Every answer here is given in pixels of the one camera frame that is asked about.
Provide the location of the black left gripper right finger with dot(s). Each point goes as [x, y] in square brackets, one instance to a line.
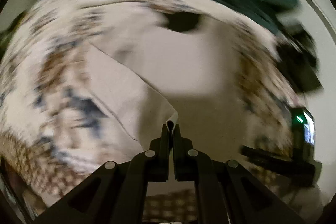
[226, 192]

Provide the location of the cream white small garment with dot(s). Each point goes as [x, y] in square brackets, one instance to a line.
[134, 111]

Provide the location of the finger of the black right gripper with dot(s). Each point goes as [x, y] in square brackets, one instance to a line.
[265, 160]

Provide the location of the floral cream bed blanket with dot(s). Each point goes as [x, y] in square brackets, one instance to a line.
[215, 66]

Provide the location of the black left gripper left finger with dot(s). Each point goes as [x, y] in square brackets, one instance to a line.
[114, 193]

